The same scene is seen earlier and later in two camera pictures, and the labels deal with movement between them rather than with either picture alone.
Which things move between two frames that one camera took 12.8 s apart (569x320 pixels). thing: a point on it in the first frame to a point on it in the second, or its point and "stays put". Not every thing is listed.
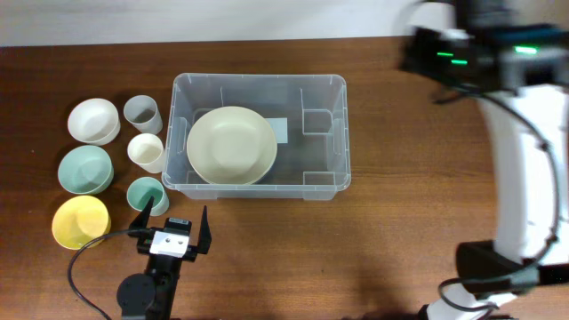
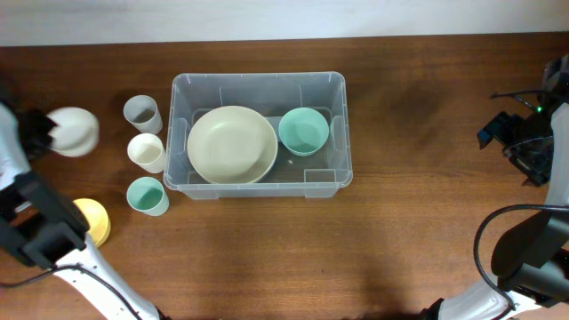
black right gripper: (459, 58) to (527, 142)
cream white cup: (147, 150) stays put
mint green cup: (140, 191) stays put
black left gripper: (204, 241) to (44, 124)
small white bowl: (93, 122) to (77, 132)
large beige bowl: (231, 146) stays put
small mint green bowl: (84, 170) to (303, 131)
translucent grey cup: (142, 111) stays put
